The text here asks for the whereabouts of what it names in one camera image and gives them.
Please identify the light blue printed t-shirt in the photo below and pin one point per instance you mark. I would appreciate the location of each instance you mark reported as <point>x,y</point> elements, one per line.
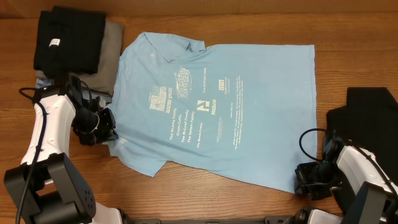
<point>236,110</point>

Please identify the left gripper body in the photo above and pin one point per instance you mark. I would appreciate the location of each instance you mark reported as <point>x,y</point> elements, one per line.
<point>93,127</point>

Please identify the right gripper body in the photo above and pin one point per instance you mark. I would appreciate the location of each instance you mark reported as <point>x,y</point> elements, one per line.
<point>302,178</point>

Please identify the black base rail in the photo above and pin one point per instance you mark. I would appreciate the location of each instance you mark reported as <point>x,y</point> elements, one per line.
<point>265,220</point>

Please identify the folded grey garment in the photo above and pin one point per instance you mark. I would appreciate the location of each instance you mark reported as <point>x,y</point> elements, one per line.
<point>104,79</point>

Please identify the folded blue jeans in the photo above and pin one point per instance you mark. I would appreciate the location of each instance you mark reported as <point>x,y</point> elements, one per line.
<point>43,82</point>

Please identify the folded black garment on stack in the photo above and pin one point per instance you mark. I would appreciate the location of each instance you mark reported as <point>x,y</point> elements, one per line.
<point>68,40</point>

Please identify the black garment at right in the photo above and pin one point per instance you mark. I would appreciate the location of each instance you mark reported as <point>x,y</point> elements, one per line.
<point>368,120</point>

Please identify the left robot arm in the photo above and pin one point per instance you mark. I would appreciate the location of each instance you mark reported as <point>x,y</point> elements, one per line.
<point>46,187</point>

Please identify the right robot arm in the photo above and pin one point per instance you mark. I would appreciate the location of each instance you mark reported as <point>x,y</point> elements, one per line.
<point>352,175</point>

